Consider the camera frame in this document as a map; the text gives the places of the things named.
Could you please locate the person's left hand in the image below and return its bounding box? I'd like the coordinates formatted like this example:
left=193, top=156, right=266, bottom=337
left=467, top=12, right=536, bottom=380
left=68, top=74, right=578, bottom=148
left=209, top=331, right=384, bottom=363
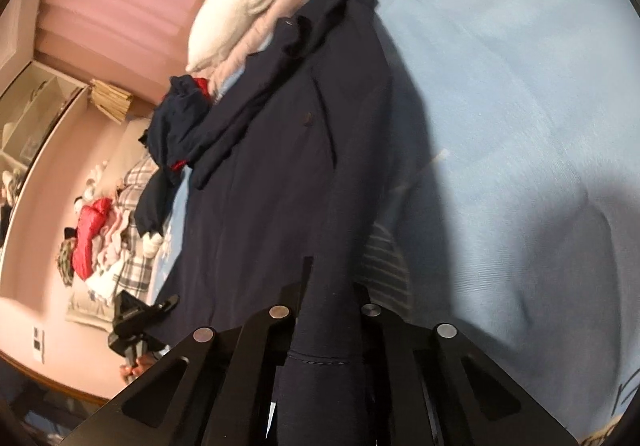
left=119, top=357, right=157, bottom=383

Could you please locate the large navy coat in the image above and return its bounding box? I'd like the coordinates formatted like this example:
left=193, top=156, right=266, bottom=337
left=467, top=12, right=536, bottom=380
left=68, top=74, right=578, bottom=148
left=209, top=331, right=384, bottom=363
left=160, top=0, right=416, bottom=446

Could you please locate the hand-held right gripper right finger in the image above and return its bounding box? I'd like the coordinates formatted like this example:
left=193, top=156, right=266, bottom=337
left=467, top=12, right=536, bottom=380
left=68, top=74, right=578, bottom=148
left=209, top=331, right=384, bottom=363
left=354, top=283, right=582, bottom=446

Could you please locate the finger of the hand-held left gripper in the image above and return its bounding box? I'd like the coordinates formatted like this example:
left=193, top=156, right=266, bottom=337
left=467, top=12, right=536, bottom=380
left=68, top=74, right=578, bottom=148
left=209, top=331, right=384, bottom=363
left=149, top=294, right=180, bottom=316

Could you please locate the straw-coloured curtain tassel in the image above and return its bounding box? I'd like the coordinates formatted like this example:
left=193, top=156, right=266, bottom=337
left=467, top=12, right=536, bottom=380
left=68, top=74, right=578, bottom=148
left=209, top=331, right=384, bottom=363
left=90, top=78, right=135, bottom=124

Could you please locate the pale pink clothes heap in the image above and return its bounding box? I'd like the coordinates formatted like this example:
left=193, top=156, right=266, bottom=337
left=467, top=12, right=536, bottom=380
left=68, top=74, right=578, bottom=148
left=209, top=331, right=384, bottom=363
left=85, top=208, right=132, bottom=298

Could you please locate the navy and red clothes heap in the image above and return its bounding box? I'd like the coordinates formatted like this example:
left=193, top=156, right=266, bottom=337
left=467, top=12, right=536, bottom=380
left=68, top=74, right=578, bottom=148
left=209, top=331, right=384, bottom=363
left=134, top=74, right=212, bottom=234

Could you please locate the red jacket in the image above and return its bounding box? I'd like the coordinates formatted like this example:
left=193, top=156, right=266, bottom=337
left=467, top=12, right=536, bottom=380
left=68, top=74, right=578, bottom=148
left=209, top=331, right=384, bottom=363
left=71, top=198, right=112, bottom=279

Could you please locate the white wall outlet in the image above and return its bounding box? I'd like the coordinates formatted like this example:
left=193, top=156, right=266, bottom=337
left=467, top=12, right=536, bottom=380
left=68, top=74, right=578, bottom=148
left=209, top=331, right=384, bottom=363
left=31, top=326, right=47, bottom=364

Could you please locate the light blue floral bed sheet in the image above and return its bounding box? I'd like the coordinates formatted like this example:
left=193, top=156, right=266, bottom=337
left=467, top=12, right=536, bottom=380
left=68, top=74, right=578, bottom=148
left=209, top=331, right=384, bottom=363
left=150, top=0, right=640, bottom=446

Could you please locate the white wall shelf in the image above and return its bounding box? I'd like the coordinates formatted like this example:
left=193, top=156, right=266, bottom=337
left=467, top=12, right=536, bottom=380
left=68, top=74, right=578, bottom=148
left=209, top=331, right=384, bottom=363
left=0, top=61, right=88, bottom=177

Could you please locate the pink curtain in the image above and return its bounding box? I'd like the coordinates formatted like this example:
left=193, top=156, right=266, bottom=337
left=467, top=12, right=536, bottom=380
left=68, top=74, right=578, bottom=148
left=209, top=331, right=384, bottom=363
left=32, top=0, right=223, bottom=117

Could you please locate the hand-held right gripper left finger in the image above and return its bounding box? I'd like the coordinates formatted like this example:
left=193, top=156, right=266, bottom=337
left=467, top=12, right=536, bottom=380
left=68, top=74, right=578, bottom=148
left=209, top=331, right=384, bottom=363
left=62, top=256, right=314, bottom=446

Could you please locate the grey plaid blanket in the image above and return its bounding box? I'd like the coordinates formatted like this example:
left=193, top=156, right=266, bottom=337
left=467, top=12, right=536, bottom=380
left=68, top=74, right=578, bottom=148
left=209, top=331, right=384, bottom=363
left=115, top=156, right=162, bottom=308

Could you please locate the white pillow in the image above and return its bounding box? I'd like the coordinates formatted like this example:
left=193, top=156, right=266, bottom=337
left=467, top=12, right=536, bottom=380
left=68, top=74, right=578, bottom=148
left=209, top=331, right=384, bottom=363
left=186, top=0, right=306, bottom=72

